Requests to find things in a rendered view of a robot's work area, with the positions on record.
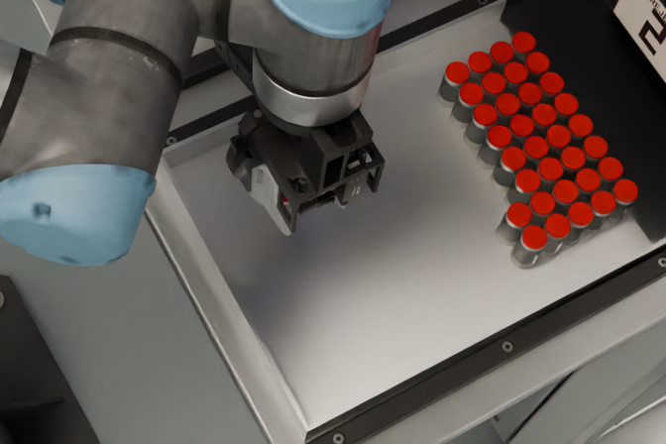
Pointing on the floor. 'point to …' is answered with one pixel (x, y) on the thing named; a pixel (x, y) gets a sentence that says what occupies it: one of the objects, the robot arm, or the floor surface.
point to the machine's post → (598, 391)
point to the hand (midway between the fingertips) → (281, 181)
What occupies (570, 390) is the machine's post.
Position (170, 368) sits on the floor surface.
